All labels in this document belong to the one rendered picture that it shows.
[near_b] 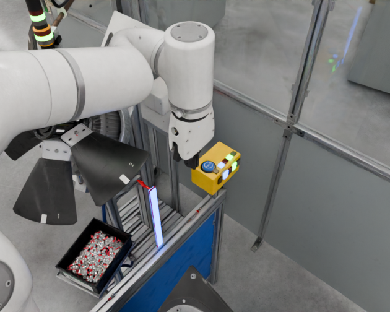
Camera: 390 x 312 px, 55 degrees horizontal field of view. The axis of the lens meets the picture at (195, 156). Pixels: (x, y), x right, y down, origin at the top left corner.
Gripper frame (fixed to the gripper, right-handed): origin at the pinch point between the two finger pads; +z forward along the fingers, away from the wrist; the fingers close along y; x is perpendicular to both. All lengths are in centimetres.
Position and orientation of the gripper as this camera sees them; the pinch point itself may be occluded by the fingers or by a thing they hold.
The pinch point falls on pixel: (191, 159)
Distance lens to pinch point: 84.4
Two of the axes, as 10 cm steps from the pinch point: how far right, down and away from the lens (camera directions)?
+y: 6.3, -5.8, 5.1
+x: -7.7, -4.7, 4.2
